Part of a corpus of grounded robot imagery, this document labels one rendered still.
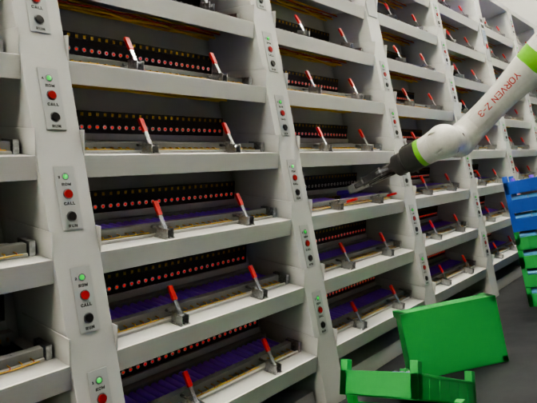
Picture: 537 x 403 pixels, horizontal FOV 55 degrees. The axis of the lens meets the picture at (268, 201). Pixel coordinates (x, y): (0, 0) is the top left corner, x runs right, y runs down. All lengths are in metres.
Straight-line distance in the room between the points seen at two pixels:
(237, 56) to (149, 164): 0.57
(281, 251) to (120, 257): 0.57
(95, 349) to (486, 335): 1.15
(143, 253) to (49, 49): 0.45
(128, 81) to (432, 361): 1.16
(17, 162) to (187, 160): 0.40
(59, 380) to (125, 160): 0.45
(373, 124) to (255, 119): 0.70
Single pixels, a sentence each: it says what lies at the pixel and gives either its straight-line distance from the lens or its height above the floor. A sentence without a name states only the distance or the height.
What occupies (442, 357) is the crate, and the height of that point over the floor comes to 0.05.
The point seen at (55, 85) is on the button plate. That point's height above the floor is 0.87.
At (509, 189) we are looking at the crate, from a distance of 2.45.
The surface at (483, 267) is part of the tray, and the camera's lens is 2.74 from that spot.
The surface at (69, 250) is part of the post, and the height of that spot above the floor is 0.55.
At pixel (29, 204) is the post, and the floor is 0.65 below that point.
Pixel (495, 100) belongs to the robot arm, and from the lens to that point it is 1.79.
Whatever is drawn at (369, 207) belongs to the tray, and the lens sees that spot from 1.84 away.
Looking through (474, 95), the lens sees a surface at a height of 1.10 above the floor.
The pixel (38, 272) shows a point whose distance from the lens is 1.02.
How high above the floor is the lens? 0.51
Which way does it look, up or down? 3 degrees up
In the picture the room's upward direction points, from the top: 11 degrees counter-clockwise
